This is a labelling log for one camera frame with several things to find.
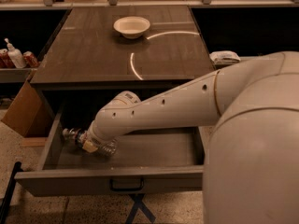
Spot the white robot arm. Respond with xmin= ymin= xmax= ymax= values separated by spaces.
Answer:
xmin=87 ymin=51 xmax=299 ymax=224

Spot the red can at edge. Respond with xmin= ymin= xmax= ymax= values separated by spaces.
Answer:
xmin=0 ymin=49 xmax=15 ymax=68

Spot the grey shelf rail left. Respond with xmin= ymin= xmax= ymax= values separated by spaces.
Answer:
xmin=0 ymin=68 xmax=36 ymax=84

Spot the black pole left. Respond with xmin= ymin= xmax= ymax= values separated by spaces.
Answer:
xmin=0 ymin=161 xmax=22 ymax=224

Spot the clear plastic water bottle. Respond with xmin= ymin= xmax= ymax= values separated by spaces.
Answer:
xmin=62 ymin=128 xmax=117 ymax=157

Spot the folded white cloth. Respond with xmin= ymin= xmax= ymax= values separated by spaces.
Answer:
xmin=209 ymin=50 xmax=241 ymax=63

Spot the black drawer handle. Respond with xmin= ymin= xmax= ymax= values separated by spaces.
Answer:
xmin=109 ymin=178 xmax=144 ymax=192

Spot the white paper bowl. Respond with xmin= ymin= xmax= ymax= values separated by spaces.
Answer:
xmin=113 ymin=16 xmax=150 ymax=39

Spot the white pump bottle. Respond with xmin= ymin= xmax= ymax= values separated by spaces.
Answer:
xmin=5 ymin=38 xmax=26 ymax=69

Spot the red soda can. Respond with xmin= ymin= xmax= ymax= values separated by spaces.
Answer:
xmin=23 ymin=51 xmax=39 ymax=68

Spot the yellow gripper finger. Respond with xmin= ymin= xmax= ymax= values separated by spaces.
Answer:
xmin=82 ymin=140 xmax=97 ymax=153

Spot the open grey top drawer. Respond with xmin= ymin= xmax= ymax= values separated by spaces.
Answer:
xmin=16 ymin=101 xmax=204 ymax=196

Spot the brown cardboard box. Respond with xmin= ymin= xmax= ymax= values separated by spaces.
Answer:
xmin=1 ymin=71 xmax=53 ymax=138

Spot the grey wooden cabinet counter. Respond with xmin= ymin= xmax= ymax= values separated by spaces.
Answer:
xmin=31 ymin=6 xmax=214 ymax=115

